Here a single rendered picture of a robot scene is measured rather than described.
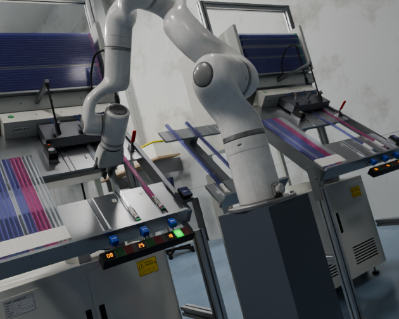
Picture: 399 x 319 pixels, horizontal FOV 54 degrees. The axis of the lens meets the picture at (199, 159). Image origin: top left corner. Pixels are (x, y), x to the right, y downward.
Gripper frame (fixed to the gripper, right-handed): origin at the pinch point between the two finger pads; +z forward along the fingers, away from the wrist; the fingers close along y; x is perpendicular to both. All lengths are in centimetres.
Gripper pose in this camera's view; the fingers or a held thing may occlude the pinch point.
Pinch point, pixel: (107, 173)
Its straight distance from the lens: 158.4
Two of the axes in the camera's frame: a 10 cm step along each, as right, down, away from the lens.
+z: -2.7, 7.1, 6.5
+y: -8.2, 1.7, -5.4
